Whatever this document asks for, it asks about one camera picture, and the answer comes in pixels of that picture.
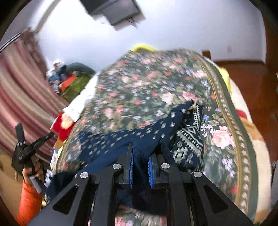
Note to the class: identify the beige printed blanket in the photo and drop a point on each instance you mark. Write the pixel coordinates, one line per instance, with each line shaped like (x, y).
(260, 156)

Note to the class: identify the red plush toy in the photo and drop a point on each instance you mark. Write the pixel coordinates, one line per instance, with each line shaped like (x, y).
(62, 128)

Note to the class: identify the small black wall monitor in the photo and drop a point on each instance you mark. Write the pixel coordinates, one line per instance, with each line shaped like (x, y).
(124, 10)

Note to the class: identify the wooden bed post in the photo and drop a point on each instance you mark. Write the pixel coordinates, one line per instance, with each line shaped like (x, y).
(206, 53)

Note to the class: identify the yellow pillow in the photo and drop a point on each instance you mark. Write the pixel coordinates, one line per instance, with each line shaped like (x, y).
(142, 46)

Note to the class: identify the curtain rail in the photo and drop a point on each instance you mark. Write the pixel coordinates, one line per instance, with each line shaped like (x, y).
(12, 41)

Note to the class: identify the person's left hand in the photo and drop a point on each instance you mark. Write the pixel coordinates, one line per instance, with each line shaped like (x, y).
(38, 169)

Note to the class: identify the striped pink curtain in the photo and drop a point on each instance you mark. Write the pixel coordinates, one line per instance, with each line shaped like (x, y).
(19, 87)

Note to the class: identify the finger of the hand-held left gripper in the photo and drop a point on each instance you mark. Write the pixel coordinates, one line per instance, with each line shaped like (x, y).
(43, 140)
(19, 132)

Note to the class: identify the person's left forearm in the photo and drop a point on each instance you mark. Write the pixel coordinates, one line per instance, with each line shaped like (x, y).
(28, 202)

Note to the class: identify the wooden door frame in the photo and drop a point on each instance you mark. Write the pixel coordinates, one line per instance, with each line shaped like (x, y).
(270, 32)

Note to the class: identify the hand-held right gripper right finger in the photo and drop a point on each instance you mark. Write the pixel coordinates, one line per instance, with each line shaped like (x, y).
(150, 171)

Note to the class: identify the colourful printed cloth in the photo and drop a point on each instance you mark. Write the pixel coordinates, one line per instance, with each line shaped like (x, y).
(54, 158)

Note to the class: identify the yellow cloth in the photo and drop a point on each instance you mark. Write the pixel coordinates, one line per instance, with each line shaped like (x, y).
(224, 76)

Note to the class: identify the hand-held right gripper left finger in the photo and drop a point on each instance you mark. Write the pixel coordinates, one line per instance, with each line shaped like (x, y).
(131, 171)

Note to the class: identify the grey pillow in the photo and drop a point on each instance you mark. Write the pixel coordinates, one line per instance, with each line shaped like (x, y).
(80, 68)

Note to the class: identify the orange box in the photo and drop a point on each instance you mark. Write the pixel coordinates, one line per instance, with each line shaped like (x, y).
(67, 83)

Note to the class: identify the navy patterned knit cardigan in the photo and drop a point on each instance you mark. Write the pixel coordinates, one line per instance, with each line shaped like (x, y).
(121, 139)

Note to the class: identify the white cloth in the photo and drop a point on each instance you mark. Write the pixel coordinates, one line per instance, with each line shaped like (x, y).
(80, 102)

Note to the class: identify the black wall television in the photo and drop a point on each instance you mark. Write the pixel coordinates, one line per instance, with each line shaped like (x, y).
(93, 5)

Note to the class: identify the green floral blanket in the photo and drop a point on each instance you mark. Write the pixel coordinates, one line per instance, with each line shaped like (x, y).
(141, 87)

